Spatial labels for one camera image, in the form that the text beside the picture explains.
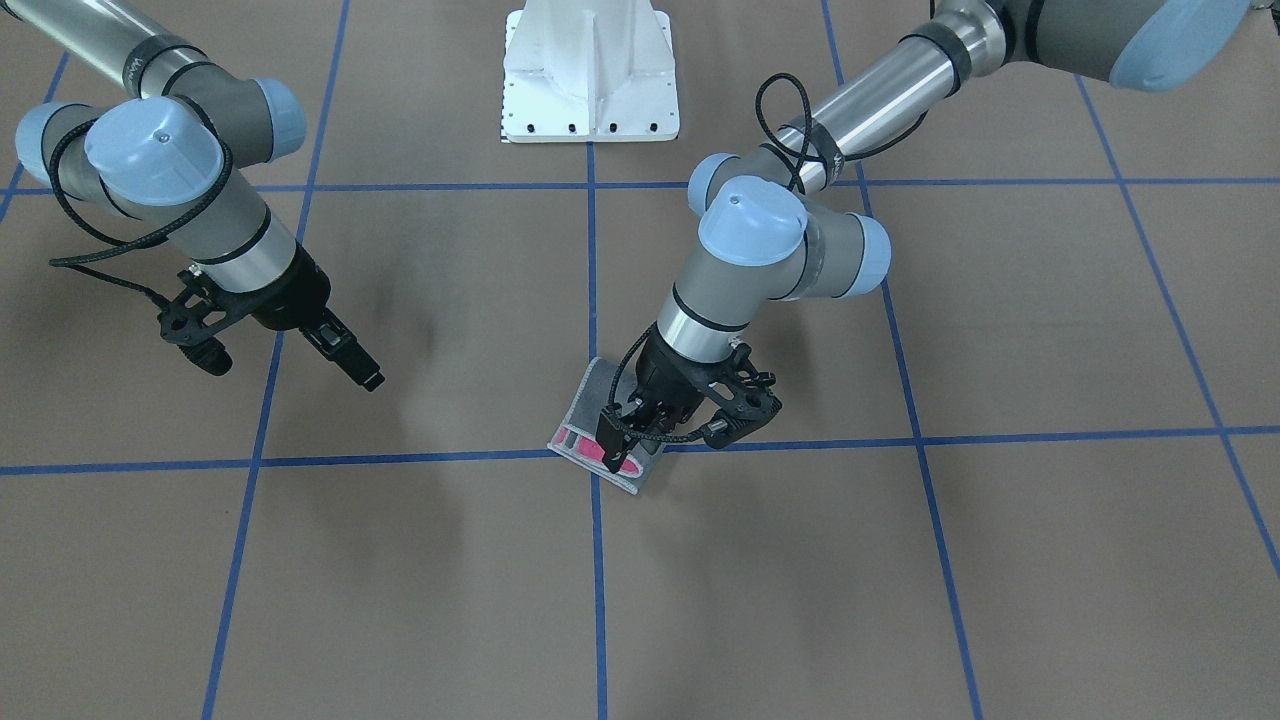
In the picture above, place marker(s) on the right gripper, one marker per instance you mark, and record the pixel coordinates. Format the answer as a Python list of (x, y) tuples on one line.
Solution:
[(293, 295)]

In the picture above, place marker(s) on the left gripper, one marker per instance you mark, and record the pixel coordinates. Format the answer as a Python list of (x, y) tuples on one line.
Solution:
[(668, 376)]

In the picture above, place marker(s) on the pink and grey towel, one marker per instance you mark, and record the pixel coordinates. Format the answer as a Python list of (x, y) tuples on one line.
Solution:
[(582, 433)]

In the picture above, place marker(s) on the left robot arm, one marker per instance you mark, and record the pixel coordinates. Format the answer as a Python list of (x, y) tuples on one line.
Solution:
[(764, 235)]

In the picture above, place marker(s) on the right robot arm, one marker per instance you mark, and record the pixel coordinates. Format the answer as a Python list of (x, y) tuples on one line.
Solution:
[(166, 166)]

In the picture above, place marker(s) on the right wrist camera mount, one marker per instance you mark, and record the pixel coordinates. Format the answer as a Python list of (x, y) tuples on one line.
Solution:
[(193, 319)]

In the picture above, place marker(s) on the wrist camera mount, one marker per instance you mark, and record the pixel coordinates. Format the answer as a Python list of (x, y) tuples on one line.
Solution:
[(743, 394), (193, 319)]

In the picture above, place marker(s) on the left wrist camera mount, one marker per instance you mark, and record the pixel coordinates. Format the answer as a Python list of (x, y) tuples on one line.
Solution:
[(743, 394)]

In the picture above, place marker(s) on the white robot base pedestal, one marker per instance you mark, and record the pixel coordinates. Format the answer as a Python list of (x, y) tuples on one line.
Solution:
[(589, 72)]

